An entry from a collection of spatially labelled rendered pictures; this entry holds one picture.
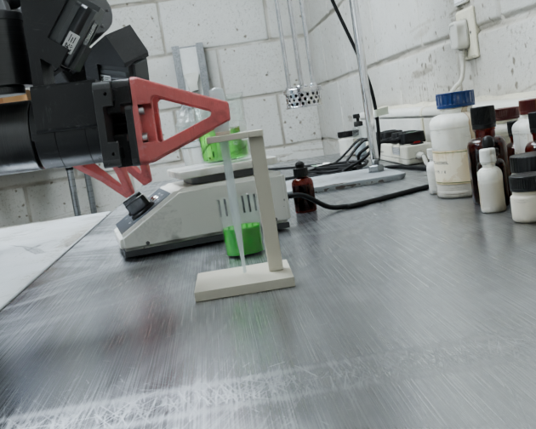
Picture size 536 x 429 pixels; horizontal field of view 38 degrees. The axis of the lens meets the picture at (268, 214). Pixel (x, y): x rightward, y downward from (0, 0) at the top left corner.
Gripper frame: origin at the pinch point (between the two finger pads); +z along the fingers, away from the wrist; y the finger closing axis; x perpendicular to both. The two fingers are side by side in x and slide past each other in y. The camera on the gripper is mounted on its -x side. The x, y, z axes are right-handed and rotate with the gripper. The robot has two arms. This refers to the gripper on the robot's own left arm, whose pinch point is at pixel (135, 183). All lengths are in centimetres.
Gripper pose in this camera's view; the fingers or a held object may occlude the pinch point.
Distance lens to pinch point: 90.5
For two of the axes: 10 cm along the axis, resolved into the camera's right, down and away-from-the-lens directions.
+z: 5.5, 8.2, 1.4
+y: 4.6, -4.3, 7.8
